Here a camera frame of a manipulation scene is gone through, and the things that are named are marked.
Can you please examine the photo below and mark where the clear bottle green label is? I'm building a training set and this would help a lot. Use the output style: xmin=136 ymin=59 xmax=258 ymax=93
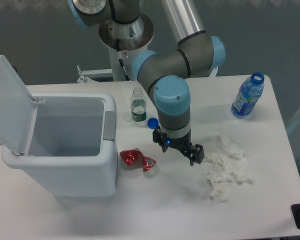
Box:
xmin=130 ymin=87 xmax=147 ymax=126

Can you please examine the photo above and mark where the crumpled white tissue pile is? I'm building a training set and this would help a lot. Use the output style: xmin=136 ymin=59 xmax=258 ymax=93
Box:
xmin=204 ymin=134 xmax=254 ymax=203

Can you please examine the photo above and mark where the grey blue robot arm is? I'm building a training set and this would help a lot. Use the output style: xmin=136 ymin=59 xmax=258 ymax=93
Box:
xmin=68 ymin=0 xmax=226 ymax=164

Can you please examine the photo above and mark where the white trash bin lid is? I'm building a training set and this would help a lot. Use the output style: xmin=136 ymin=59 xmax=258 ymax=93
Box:
xmin=0 ymin=55 xmax=46 ymax=156

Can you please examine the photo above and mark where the crushed red can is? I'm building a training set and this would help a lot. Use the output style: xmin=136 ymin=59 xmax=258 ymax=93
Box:
xmin=119 ymin=148 xmax=157 ymax=173

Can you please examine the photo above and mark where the blue plastic bottle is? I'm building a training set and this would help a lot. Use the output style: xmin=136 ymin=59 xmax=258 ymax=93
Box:
xmin=231 ymin=71 xmax=265 ymax=119

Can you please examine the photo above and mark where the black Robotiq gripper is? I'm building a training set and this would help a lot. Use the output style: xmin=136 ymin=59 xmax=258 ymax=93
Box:
xmin=152 ymin=126 xmax=205 ymax=166

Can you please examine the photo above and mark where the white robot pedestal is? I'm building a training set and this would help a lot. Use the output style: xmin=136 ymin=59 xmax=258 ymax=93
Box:
xmin=76 ymin=48 xmax=149 ymax=84

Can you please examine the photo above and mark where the white trash bin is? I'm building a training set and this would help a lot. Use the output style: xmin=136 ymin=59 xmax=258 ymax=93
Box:
xmin=2 ymin=92 xmax=118 ymax=198

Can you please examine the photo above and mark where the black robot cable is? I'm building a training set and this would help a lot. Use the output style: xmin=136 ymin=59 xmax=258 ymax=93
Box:
xmin=116 ymin=38 xmax=131 ymax=81

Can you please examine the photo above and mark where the blue bottle cap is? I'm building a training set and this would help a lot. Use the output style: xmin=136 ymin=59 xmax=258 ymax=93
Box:
xmin=147 ymin=117 xmax=159 ymax=130

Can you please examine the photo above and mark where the white bottle cap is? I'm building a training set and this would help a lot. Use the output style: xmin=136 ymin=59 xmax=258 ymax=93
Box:
xmin=122 ymin=114 xmax=132 ymax=122

